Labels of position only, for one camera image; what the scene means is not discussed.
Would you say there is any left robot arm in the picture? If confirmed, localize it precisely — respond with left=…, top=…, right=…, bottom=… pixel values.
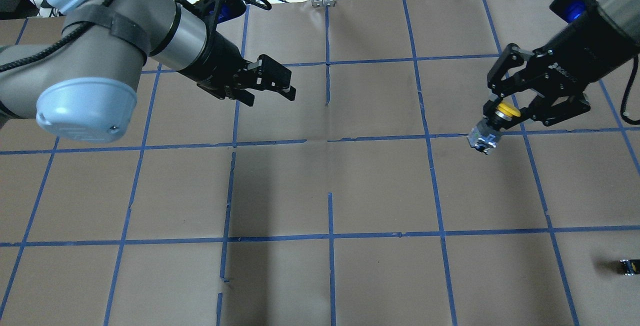
left=0, top=0, right=297, bottom=144

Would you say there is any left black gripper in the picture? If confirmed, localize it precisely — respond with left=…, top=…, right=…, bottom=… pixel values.
left=176, top=27, right=297, bottom=107

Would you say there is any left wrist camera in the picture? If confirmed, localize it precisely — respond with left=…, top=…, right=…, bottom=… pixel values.
left=194, top=0, right=247, bottom=26

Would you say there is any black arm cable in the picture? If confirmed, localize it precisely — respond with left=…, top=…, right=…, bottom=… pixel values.
left=620, top=56, right=640, bottom=126
left=0, top=0, right=151, bottom=74

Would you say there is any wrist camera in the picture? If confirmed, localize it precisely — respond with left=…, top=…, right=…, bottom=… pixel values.
left=194, top=0, right=247, bottom=26
left=548, top=0, right=598, bottom=24

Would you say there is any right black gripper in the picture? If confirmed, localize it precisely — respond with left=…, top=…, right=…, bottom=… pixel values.
left=482, top=2, right=639, bottom=129

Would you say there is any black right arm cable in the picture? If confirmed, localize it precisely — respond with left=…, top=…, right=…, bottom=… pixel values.
left=620, top=56, right=640, bottom=126

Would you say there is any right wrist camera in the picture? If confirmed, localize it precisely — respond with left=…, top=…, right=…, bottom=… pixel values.
left=548, top=0, right=598, bottom=24

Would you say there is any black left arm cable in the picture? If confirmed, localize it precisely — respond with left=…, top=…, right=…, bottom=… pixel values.
left=0, top=0, right=151, bottom=74

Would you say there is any yellow push button switch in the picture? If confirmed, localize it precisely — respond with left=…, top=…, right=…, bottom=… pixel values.
left=466, top=100, right=522, bottom=155

